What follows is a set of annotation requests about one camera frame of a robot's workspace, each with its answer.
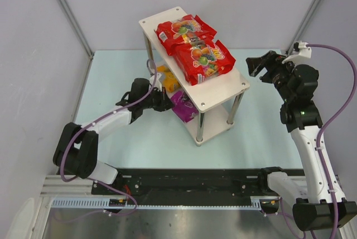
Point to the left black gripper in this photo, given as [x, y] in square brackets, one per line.
[160, 99]

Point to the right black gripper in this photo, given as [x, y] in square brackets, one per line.
[268, 67]

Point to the purple candy bag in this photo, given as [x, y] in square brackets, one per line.
[183, 106]

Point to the orange mango candy bag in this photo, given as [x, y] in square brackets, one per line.
[167, 79]

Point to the red candy bag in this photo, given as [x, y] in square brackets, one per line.
[185, 30]
[203, 60]

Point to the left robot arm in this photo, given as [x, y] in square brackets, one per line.
[77, 149]

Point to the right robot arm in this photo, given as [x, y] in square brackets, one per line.
[322, 204]

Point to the white two-tier shelf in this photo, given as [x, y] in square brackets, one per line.
[217, 99]

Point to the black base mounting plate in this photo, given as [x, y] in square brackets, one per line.
[140, 181]

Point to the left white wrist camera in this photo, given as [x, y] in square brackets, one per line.
[155, 81]

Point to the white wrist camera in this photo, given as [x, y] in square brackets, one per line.
[155, 81]
[301, 52]

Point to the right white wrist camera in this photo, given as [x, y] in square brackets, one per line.
[301, 52]

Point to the aluminium rail with cable duct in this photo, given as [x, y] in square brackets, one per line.
[86, 194]

